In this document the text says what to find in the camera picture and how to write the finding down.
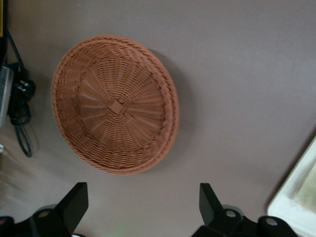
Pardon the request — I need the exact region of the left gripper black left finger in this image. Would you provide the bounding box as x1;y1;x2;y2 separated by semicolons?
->
0;182;89;237

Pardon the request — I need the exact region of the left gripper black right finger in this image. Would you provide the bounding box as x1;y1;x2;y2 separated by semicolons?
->
190;183;297;237

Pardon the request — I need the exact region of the cream plastic tray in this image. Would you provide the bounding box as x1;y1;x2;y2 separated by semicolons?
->
268;133;316;237

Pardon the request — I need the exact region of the round brown wicker basket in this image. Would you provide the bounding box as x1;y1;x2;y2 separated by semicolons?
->
50;34;181;176

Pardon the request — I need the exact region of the grey metal machine plate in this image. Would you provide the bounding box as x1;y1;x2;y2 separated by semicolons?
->
0;65;14;127

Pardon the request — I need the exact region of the black sealing machine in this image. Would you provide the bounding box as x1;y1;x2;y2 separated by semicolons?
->
0;0;11;67

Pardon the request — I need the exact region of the black power cable with plug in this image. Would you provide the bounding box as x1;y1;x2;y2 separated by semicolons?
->
6;26;40;159

